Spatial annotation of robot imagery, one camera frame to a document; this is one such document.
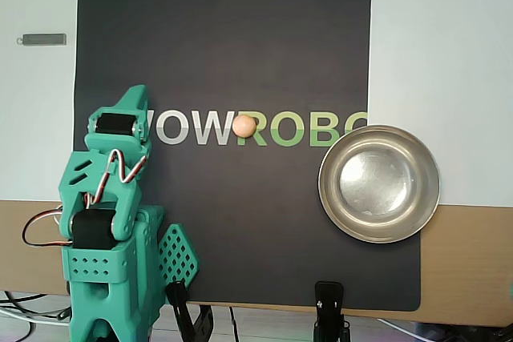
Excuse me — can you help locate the orange ball with black base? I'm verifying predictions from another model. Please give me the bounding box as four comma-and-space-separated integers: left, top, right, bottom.
232, 115, 257, 139

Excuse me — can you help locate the red white black servo cable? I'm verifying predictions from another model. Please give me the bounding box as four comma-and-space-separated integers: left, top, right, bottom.
85, 149, 149, 207
22, 207, 75, 249

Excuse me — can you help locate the black spring camera stand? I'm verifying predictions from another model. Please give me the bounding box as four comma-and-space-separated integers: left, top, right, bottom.
312, 280, 353, 342

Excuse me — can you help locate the white paper sheet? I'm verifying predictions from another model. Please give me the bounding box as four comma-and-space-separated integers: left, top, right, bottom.
0, 0, 80, 202
366, 0, 513, 207

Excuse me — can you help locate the black table clamp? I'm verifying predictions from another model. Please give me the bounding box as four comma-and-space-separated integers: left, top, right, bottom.
164, 280, 216, 342

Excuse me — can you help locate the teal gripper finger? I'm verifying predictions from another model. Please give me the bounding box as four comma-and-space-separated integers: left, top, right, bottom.
115, 84, 151, 142

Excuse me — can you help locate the black WOWROBO mat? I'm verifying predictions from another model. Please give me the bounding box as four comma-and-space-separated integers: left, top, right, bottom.
66, 0, 422, 313

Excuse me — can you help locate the thin black cable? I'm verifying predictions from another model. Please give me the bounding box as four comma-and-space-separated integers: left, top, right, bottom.
228, 305, 241, 342

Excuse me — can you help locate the round metal bowl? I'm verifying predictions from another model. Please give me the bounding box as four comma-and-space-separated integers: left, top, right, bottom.
317, 123, 442, 245

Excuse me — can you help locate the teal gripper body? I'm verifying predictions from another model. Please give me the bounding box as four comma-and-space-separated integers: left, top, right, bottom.
84, 107, 153, 159

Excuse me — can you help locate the grey USB stick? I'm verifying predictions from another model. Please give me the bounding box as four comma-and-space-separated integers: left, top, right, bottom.
16, 32, 68, 47

